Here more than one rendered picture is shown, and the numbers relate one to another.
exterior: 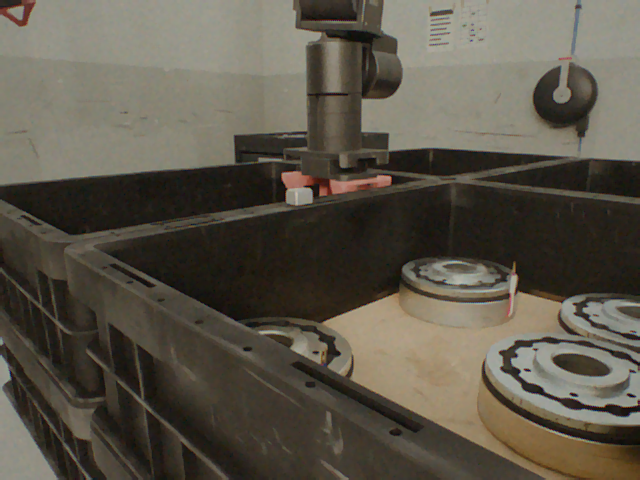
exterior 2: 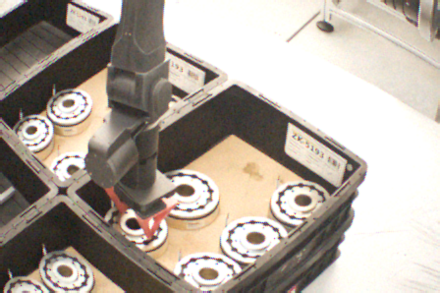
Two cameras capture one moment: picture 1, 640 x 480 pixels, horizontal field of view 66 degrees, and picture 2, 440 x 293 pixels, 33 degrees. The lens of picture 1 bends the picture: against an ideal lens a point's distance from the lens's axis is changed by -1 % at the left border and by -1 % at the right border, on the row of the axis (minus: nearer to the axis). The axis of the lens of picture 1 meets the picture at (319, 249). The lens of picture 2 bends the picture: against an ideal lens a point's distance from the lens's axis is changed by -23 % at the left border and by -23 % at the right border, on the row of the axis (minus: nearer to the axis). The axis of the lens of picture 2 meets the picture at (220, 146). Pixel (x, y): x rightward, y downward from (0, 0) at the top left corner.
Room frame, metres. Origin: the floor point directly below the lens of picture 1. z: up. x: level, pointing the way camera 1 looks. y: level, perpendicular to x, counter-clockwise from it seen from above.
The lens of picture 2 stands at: (1.45, -0.05, 1.82)
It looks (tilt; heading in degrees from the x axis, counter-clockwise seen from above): 41 degrees down; 171
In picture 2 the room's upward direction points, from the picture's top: 6 degrees clockwise
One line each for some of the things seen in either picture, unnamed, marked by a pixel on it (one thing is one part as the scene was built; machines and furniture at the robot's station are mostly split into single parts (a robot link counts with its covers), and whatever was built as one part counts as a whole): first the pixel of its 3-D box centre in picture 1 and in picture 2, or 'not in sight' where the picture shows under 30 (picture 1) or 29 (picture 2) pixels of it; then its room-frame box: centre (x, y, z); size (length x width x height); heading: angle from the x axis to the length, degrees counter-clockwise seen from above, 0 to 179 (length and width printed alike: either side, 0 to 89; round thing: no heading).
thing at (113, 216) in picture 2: not in sight; (134, 226); (0.54, -0.02, 0.86); 0.10 x 0.10 x 0.01
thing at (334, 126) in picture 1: (334, 131); (137, 165); (0.54, -0.01, 0.98); 0.10 x 0.07 x 0.07; 38
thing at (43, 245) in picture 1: (215, 194); (221, 188); (0.52, 0.11, 0.92); 0.40 x 0.30 x 0.02; 134
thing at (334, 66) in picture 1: (337, 70); (136, 133); (0.54, -0.02, 1.04); 0.07 x 0.06 x 0.07; 144
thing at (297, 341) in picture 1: (268, 346); not in sight; (0.28, 0.03, 0.86); 0.05 x 0.05 x 0.01
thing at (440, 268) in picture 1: (458, 269); (73, 171); (0.43, -0.12, 0.86); 0.05 x 0.05 x 0.01
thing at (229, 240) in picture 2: not in sight; (254, 241); (0.57, 0.16, 0.86); 0.10 x 0.10 x 0.01
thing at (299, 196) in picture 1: (299, 196); not in sight; (0.40, 0.02, 0.94); 0.02 x 0.01 x 0.01; 134
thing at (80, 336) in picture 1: (218, 241); (218, 212); (0.52, 0.11, 0.87); 0.40 x 0.30 x 0.11; 134
